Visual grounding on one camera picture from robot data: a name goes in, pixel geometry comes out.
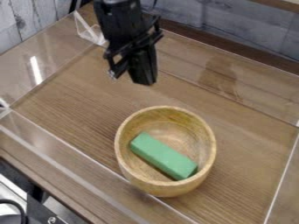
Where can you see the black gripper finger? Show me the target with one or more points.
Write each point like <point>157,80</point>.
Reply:
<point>118,67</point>
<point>142,66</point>

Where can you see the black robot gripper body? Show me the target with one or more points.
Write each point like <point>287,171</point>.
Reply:
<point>127,29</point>

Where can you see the wooden oval bowl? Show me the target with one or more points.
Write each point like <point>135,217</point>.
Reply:
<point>186,133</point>

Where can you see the green rectangular block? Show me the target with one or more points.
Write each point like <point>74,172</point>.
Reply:
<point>166,159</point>

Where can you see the clear acrylic corner bracket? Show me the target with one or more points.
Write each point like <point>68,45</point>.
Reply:
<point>88,32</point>

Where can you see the clear acrylic enclosure wall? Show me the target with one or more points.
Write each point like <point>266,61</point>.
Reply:
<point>64,108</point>

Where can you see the black metal bracket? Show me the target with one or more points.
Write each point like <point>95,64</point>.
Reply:
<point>48,211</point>

